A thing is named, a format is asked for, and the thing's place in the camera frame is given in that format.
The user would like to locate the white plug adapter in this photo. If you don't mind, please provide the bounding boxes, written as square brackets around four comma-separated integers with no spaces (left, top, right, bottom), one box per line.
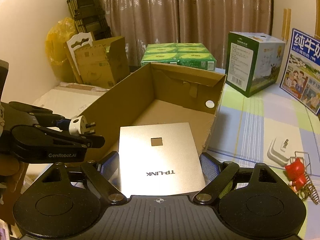
[68,115,96,136]

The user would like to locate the person hand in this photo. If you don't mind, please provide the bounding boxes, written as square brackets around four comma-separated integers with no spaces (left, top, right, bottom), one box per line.
[0,153,24,181]

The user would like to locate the white power adapter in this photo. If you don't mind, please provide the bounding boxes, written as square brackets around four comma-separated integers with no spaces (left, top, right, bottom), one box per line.
[267,137,295,167]

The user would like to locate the plaid tablecloth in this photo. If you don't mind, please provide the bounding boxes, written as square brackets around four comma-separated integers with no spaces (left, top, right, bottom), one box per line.
[207,67,320,239]

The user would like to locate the red figurine toy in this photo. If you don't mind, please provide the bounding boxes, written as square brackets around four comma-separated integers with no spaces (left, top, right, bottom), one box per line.
[285,158,307,193]

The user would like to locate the stacked cardboard boxes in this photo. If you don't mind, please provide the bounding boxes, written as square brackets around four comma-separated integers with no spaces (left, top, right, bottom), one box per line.
[66,33,130,89]

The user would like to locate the yellow plastic bag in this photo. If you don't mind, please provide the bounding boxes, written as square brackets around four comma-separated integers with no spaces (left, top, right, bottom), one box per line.
[45,17,77,83]

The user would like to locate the open brown cardboard box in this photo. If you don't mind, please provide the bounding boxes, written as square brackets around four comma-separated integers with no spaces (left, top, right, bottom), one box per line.
[82,63,226,161]

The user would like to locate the black folding cart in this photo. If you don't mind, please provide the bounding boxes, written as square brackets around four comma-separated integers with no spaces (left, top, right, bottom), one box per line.
[67,0,112,40]

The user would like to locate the green white milk carton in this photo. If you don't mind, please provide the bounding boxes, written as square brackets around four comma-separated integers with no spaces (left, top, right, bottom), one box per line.
[226,31,285,98]

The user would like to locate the green tissue pack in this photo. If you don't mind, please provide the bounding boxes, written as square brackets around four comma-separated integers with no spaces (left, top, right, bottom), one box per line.
[140,43,216,71]

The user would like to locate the blue milk carton box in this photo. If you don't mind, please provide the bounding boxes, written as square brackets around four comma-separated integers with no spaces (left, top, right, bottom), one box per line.
[280,28,320,115]

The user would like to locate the brown curtain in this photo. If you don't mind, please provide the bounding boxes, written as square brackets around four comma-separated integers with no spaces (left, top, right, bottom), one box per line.
[100,0,273,68]

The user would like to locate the metal wire rack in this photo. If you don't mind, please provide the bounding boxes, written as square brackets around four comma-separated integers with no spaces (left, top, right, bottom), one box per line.
[295,151,312,175]

